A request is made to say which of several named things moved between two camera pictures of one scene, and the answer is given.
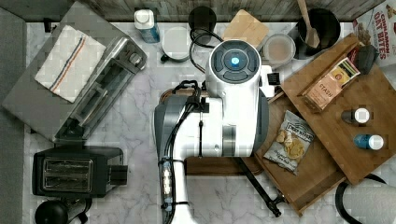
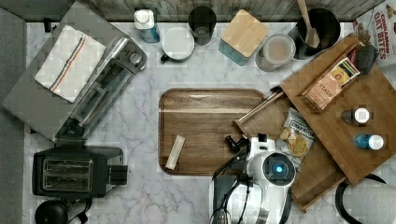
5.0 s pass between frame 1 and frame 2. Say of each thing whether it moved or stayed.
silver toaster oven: stayed
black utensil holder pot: stayed
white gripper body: moved
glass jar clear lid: stayed
